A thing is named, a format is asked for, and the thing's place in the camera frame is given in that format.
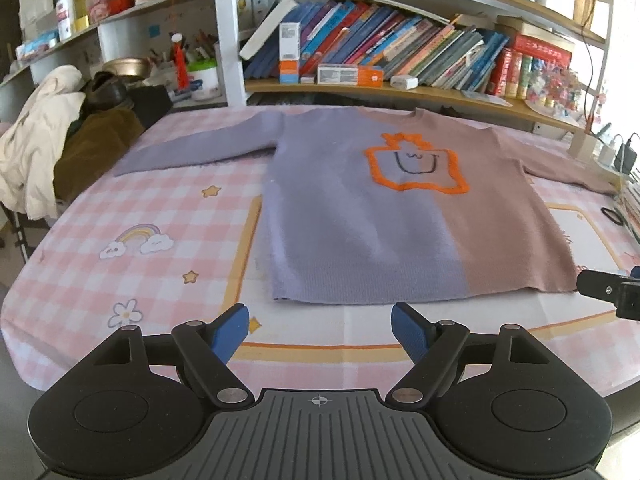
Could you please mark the cream jacket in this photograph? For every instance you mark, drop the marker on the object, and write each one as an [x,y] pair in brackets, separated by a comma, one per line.
[30,140]

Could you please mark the brass bowl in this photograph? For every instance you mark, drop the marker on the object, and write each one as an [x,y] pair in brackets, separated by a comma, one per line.
[125,66]

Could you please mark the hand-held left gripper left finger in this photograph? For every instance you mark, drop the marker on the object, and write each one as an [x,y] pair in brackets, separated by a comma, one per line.
[230,332]

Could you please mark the black bag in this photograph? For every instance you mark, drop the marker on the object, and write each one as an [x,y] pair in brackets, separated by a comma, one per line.
[145,102]

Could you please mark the black power adapter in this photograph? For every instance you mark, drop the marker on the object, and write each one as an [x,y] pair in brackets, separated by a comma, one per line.
[627,157]

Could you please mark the brown garment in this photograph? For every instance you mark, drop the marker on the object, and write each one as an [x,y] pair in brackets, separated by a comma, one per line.
[95,150]

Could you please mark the flat white orange box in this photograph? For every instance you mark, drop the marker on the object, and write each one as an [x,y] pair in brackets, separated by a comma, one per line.
[350,74]

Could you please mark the row of books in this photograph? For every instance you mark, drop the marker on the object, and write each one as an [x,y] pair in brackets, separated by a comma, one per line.
[400,45]

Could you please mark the wooden bookshelf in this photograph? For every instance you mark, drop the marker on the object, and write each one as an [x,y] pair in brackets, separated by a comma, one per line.
[435,94]

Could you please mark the white lotion bottle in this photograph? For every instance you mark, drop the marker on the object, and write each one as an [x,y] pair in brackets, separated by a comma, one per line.
[64,15]

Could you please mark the white pen holder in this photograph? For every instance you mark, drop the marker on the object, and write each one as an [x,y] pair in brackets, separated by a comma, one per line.
[205,82]

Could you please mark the upright white orange box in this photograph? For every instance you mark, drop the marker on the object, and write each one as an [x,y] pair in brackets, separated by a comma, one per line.
[289,52]

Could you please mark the pink checked cartoon table mat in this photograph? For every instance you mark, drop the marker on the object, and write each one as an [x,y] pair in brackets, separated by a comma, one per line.
[150,200]

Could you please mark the purple and pink sweater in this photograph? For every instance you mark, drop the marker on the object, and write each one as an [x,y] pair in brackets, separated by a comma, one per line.
[350,210]

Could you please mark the colourful flower ornament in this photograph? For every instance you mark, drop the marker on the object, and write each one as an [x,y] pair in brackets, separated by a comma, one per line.
[555,87]

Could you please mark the wooden side shelf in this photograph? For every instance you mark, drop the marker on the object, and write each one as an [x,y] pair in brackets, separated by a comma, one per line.
[150,7]

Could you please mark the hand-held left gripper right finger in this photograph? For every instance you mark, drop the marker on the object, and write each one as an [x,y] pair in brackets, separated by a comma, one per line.
[407,332]

